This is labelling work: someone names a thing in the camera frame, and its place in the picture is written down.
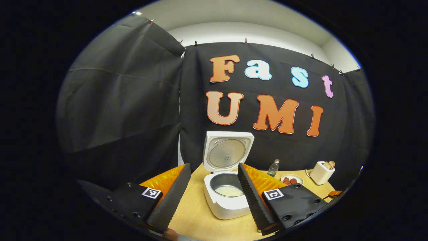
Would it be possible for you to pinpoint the white round plate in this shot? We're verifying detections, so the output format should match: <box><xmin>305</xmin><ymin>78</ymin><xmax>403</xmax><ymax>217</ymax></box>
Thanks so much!
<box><xmin>280</xmin><ymin>174</ymin><xmax>304</xmax><ymax>186</ymax></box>

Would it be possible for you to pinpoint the clear plastic water bottle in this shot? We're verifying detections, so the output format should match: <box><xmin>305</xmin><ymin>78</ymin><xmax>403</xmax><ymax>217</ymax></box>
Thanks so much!
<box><xmin>267</xmin><ymin>159</ymin><xmax>280</xmax><ymax>177</ymax></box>

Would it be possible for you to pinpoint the white rice cooker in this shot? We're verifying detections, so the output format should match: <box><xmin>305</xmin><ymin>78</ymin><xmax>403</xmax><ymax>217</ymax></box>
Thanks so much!
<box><xmin>202</xmin><ymin>131</ymin><xmax>255</xmax><ymax>220</ymax></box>

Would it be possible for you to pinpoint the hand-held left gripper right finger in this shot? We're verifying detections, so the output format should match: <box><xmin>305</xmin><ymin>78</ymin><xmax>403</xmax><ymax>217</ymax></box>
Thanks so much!
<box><xmin>237</xmin><ymin>163</ymin><xmax>330</xmax><ymax>236</ymax></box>

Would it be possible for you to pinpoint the black backdrop cloth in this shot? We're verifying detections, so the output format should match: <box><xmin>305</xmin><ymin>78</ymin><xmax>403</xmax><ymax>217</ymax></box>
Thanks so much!
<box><xmin>56</xmin><ymin>15</ymin><xmax>375</xmax><ymax>191</ymax></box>

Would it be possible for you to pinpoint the white toaster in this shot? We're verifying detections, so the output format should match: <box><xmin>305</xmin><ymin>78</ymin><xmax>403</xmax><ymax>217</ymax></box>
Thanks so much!
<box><xmin>309</xmin><ymin>161</ymin><xmax>336</xmax><ymax>185</ymax></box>

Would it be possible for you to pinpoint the row of small cloth clips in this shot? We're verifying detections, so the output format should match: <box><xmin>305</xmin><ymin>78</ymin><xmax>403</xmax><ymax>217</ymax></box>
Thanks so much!
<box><xmin>149</xmin><ymin>18</ymin><xmax>345</xmax><ymax>75</ymax></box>

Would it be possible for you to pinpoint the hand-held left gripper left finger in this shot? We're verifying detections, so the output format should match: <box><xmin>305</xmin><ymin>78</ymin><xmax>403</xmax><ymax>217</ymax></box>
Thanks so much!
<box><xmin>107</xmin><ymin>163</ymin><xmax>192</xmax><ymax>233</ymax></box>

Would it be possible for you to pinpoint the white rice heap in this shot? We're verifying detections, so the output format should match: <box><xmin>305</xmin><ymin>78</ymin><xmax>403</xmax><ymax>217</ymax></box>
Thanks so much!
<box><xmin>215</xmin><ymin>186</ymin><xmax>244</xmax><ymax>197</ymax></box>

